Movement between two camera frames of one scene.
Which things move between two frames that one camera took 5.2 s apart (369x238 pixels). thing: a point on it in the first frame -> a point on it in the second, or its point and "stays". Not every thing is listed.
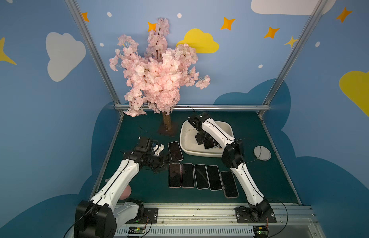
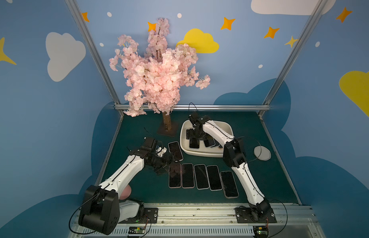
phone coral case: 174,175 stays
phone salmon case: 209,143 -> 194,143
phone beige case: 229,184 stays
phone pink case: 187,175 stays
